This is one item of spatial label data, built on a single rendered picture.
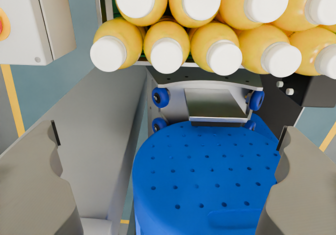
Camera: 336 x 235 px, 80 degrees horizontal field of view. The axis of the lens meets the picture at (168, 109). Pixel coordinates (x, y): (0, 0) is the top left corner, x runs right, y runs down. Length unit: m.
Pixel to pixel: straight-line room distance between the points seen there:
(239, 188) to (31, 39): 0.33
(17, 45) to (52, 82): 1.35
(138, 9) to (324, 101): 0.38
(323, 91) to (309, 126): 1.50
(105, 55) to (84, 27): 1.19
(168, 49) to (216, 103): 0.19
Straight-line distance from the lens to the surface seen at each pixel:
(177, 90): 0.46
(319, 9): 0.29
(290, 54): 0.29
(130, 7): 0.25
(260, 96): 0.45
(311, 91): 0.46
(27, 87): 1.77
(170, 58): 0.25
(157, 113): 0.48
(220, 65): 0.26
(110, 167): 0.55
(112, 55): 0.26
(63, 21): 0.35
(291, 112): 1.61
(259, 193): 0.33
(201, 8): 0.25
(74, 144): 0.62
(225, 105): 0.40
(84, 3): 1.43
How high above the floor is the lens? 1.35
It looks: 62 degrees down
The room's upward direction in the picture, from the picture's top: 180 degrees clockwise
